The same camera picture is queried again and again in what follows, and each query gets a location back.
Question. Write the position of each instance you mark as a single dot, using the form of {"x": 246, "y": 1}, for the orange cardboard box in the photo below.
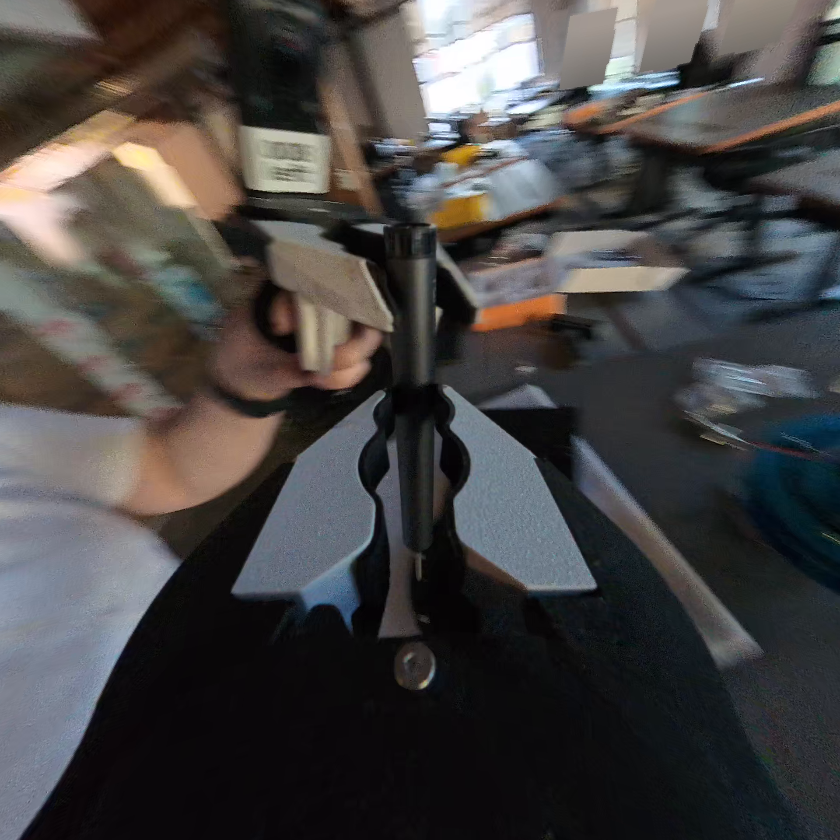
{"x": 518, "y": 315}

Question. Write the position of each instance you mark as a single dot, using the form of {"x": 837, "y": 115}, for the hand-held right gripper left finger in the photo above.
{"x": 308, "y": 531}

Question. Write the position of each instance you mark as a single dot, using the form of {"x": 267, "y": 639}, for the person's white shirt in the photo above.
{"x": 65, "y": 590}

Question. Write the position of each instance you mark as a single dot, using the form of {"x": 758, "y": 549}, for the dark grey electric screwdriver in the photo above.
{"x": 410, "y": 394}

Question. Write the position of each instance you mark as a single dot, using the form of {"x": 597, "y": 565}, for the white foam sheet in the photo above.
{"x": 656, "y": 558}

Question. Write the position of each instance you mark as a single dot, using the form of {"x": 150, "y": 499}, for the black metal base plate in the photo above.
{"x": 525, "y": 433}

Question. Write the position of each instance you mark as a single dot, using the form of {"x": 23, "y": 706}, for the dark grey desk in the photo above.
{"x": 689, "y": 525}

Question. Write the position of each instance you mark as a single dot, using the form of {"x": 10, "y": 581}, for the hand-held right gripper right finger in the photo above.
{"x": 518, "y": 525}

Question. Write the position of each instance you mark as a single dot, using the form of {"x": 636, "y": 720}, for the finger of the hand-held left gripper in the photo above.
{"x": 456, "y": 282}
{"x": 328, "y": 282}

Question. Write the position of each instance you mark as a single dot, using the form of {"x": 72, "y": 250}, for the person's left forearm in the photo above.
{"x": 197, "y": 459}

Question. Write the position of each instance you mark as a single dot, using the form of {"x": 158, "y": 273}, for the dark desk with orange edge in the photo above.
{"x": 722, "y": 121}

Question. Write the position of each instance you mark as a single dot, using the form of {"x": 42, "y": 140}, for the person's left hand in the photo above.
{"x": 243, "y": 367}

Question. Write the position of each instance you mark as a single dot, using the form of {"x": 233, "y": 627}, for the black watch band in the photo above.
{"x": 253, "y": 408}

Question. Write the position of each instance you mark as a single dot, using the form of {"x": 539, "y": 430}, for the small crumpled clear plastic bag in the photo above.
{"x": 741, "y": 394}

